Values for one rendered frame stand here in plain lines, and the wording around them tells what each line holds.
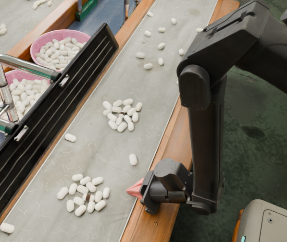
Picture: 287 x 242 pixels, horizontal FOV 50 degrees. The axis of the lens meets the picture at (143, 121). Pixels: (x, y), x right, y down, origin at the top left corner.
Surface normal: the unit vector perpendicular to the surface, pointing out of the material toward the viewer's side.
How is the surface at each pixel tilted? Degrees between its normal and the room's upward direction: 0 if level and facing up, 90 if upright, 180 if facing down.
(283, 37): 17
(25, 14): 0
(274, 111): 0
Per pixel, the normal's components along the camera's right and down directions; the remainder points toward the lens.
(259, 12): 0.33, -0.46
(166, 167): -0.50, -0.71
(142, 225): 0.11, -0.64
